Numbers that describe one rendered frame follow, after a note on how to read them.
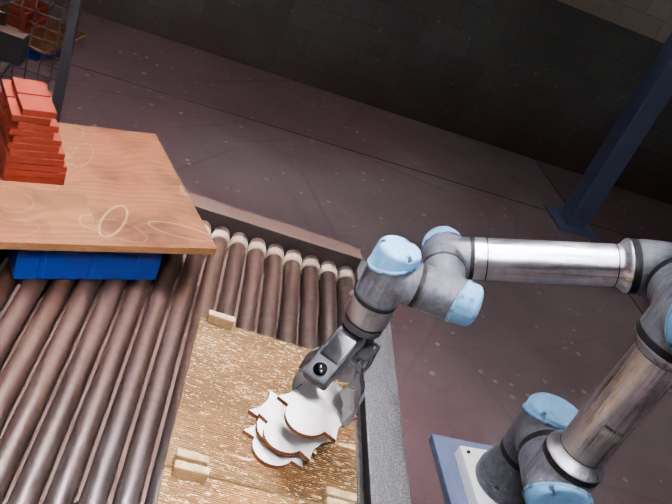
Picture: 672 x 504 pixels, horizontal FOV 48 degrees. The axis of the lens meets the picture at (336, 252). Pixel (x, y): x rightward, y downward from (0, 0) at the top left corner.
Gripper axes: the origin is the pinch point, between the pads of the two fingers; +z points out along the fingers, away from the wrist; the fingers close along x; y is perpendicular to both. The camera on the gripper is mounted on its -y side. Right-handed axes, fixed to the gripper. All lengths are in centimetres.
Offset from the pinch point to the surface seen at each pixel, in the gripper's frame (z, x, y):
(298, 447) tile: 7.3, -0.9, -3.2
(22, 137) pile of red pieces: -10, 81, 1
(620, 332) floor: 106, -58, 328
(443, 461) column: 18.2, -22.3, 30.8
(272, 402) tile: 8.3, 9.1, 2.9
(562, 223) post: 104, 10, 432
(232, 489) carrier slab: 11.4, 2.7, -16.3
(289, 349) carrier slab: 11.4, 17.2, 22.3
